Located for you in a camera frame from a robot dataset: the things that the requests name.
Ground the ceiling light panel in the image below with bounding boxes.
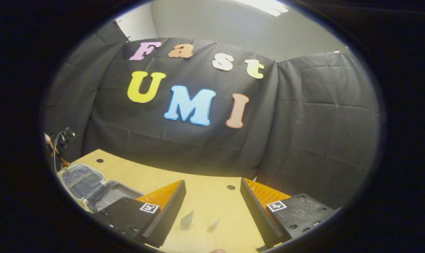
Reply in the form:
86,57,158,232
233,0,289,17

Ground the black backdrop cloth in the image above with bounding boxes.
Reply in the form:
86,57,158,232
44,21,381,211

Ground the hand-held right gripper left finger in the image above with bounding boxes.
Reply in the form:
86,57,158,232
93,180,187,248

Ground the white suitcase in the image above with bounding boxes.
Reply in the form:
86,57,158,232
58,163,144,213

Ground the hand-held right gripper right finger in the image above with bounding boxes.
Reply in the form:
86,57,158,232
240,177,336,252

